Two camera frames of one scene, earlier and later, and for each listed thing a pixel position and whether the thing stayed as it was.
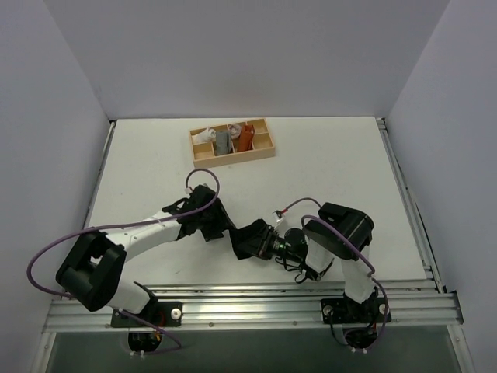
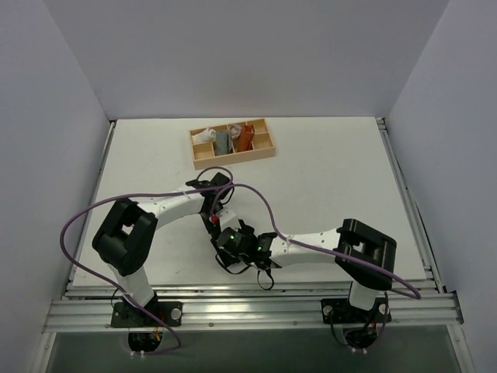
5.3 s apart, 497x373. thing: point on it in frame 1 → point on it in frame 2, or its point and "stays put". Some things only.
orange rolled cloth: [245, 134] stays put
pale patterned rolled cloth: [235, 130] stays put
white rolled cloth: [204, 135] stays put
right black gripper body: [262, 241] → [224, 241]
